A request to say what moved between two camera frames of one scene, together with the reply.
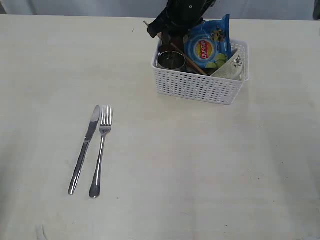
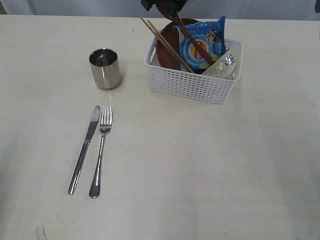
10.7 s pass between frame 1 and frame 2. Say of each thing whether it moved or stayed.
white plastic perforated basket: moved
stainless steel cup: moved
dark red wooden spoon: moved
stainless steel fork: stayed
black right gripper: moved
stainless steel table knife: stayed
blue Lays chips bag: moved
